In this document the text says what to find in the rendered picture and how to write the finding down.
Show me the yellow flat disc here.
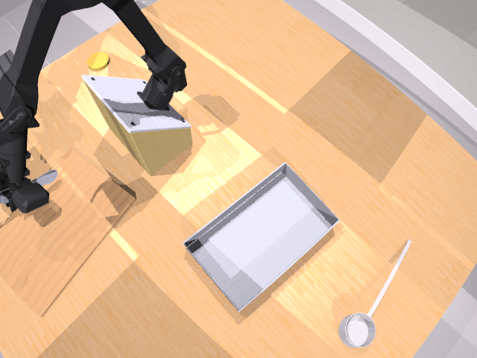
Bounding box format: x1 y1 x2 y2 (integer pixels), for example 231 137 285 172
87 51 110 72

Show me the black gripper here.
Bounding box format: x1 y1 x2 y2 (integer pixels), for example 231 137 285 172
0 149 49 213

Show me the white long-handled ladle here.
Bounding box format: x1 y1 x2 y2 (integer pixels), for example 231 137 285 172
338 240 411 348

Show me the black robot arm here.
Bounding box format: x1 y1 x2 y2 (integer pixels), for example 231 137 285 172
0 0 187 156

